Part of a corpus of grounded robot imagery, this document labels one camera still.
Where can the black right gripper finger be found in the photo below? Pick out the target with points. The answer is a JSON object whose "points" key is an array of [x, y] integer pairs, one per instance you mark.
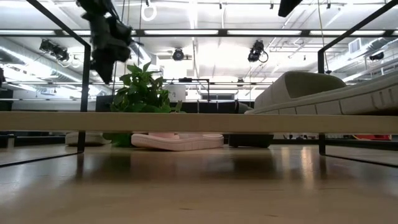
{"points": [[287, 7]]}

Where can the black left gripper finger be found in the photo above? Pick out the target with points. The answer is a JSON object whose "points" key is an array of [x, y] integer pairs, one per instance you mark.
{"points": [[104, 67], [119, 56]]}

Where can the grey slide sandal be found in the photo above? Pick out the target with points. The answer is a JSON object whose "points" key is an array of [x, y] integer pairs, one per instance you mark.
{"points": [[88, 139], [311, 87]]}

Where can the pink slide sandal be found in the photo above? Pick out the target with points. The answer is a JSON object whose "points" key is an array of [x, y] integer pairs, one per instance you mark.
{"points": [[177, 143]]}

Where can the green artificial plant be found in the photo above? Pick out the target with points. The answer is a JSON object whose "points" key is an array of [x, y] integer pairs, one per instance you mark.
{"points": [[140, 90]]}

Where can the white box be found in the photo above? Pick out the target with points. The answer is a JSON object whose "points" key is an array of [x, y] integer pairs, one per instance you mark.
{"points": [[175, 92]]}

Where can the black low partition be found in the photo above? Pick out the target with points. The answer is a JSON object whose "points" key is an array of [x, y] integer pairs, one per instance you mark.
{"points": [[217, 106]]}

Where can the black plant pot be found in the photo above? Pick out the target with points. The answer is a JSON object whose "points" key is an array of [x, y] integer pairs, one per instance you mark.
{"points": [[250, 140]]}

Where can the red low bin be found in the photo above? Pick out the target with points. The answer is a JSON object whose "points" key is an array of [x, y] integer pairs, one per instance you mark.
{"points": [[373, 137]]}

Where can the black ceiling-hung camera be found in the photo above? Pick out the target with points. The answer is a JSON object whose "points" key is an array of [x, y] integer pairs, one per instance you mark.
{"points": [[376, 56], [54, 49], [256, 51], [178, 54]]}

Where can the black ceiling light rail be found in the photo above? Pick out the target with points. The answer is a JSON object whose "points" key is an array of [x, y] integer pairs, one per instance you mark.
{"points": [[222, 32]]}

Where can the black distant rig frame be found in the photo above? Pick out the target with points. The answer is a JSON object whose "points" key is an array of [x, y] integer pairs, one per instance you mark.
{"points": [[207, 90]]}

